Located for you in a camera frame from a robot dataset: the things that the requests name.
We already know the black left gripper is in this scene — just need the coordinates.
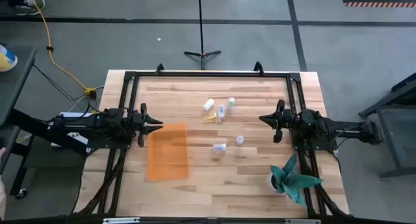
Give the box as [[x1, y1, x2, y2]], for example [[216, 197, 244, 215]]
[[129, 103, 164, 148]]

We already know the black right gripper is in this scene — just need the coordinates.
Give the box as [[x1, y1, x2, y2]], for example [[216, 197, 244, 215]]
[[258, 99, 294, 144]]

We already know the white opaque pill bottle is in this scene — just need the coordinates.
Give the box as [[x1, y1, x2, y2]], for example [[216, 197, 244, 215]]
[[202, 98, 216, 112]]

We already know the white plant pot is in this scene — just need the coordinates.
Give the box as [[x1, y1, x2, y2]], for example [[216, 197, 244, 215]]
[[269, 173, 281, 192]]

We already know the teal leafy plant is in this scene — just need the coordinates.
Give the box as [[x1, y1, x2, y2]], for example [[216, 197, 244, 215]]
[[270, 153, 324, 208]]

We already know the white paper sheet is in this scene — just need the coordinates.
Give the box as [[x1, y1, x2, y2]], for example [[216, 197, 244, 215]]
[[51, 111, 90, 149]]

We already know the black beam with silver brackets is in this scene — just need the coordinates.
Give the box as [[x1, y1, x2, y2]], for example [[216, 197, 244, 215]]
[[0, 213, 416, 224]]

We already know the black tripod stand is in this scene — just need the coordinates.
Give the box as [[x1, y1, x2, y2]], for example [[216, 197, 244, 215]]
[[183, 0, 222, 71]]

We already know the grey metal cart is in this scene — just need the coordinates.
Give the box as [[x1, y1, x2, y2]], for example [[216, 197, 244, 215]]
[[357, 72, 416, 181]]

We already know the black side table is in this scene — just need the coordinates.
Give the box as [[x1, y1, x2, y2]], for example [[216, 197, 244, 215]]
[[0, 44, 89, 199]]

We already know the yellow blue round object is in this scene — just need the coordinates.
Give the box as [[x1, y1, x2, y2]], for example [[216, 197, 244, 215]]
[[0, 43, 19, 73]]

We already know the person's shoe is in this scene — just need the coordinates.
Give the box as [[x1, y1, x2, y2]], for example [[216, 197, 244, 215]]
[[12, 0, 46, 17]]

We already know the black aluminium table frame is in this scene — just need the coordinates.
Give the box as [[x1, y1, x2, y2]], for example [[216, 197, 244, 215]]
[[74, 70, 352, 218]]

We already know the black floor cable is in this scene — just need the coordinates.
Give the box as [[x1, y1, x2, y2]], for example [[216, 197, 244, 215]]
[[32, 64, 100, 114]]

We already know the yellow extension cable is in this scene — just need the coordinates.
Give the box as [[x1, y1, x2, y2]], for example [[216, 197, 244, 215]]
[[24, 0, 98, 99]]

